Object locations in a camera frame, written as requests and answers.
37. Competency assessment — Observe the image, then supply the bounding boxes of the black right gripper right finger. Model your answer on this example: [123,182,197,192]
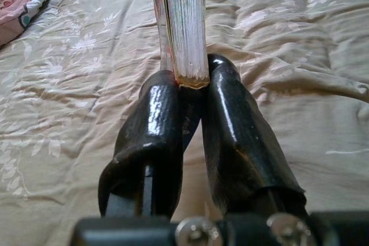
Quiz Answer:
[202,53,307,217]

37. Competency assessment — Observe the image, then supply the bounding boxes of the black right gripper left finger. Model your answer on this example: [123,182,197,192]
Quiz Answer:
[97,70,184,217]

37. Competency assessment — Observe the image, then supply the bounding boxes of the bed with grey floral sheet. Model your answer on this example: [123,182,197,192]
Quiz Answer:
[0,0,369,246]

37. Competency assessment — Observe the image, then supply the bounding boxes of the colourful comic book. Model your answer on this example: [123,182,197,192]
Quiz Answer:
[148,0,210,154]

